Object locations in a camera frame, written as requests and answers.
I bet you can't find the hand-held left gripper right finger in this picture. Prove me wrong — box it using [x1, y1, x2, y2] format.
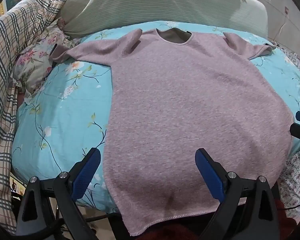
[195, 148, 282, 240]

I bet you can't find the pink floral pillow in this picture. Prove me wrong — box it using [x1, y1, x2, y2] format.
[14, 17, 83, 98]

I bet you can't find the dark red cloth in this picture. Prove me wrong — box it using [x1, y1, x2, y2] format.
[152, 197, 300, 240]

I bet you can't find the plaid quilt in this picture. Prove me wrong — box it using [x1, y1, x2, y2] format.
[0, 0, 76, 233]

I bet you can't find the pink knit sweater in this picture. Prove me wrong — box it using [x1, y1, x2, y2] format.
[51, 28, 294, 237]

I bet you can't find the black cable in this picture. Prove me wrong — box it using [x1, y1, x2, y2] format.
[282, 202, 300, 211]

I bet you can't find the white small-flower sheet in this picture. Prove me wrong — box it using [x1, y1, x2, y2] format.
[269, 40, 300, 220]

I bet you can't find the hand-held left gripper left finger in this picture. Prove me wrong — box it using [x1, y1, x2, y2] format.
[16, 148, 102, 240]

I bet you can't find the turquoise floral bedsheet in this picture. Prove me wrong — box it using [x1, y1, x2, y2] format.
[11, 20, 300, 213]

